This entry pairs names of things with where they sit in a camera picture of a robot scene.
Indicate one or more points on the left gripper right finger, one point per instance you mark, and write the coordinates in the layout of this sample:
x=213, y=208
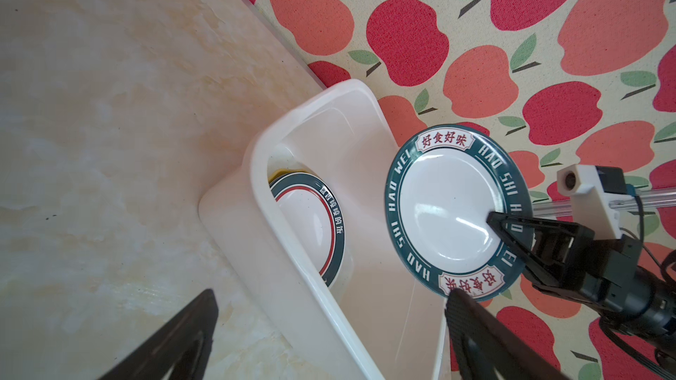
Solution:
x=485, y=348

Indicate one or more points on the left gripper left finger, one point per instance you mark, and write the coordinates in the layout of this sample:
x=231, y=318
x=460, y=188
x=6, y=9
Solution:
x=178, y=350

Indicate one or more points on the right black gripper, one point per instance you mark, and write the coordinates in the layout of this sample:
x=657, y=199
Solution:
x=563, y=260

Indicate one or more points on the large dark-rimmed lettered plate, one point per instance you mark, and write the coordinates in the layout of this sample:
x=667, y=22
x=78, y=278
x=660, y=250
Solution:
x=440, y=189

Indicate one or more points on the white plate green red rim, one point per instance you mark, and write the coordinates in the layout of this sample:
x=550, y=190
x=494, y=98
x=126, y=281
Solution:
x=315, y=215

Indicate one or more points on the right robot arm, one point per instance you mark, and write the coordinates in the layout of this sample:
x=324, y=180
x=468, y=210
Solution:
x=656, y=354

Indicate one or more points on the white plastic bin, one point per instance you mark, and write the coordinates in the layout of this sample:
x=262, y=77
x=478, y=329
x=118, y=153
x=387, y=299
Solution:
x=375, y=321

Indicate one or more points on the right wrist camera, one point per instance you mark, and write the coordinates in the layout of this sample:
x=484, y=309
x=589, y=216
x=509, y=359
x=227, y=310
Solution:
x=591, y=189

